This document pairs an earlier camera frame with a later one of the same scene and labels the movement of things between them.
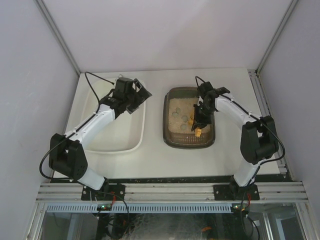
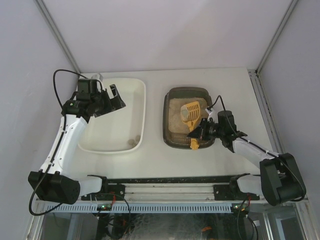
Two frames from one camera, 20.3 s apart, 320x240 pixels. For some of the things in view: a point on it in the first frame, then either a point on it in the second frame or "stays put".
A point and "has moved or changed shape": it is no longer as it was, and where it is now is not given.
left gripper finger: (141, 90) to (117, 102)
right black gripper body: (200, 115) to (203, 130)
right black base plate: (235, 192) stays put
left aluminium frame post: (54, 29) stays put
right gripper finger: (194, 125) to (195, 133)
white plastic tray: (125, 134) stays put
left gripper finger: (130, 108) to (104, 112)
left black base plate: (107, 192) stays put
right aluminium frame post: (292, 5) stays put
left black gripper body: (138, 97) to (105, 103)
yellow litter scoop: (198, 131) has moved or changed shape
